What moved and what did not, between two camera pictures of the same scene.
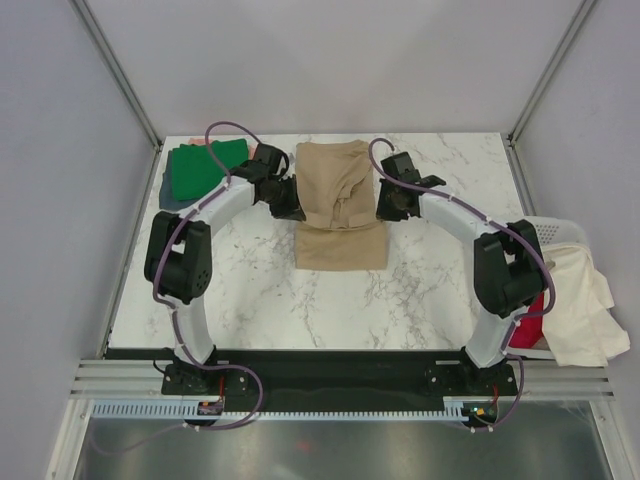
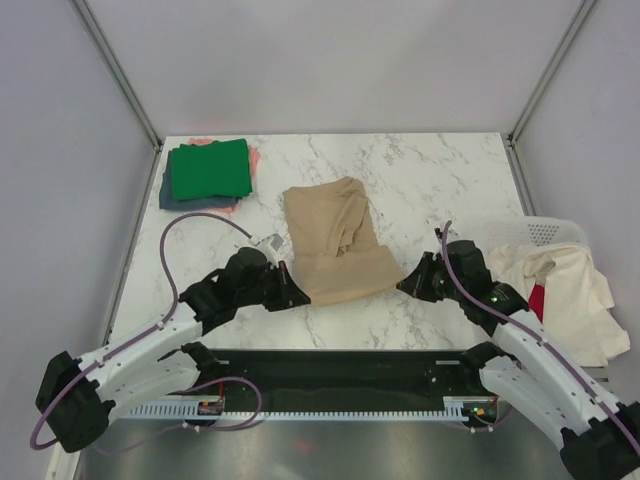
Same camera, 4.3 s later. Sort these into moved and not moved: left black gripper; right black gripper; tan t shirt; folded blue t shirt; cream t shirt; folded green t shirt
Moved: right black gripper; tan t shirt; left black gripper
Not moved: folded green t shirt; folded blue t shirt; cream t shirt
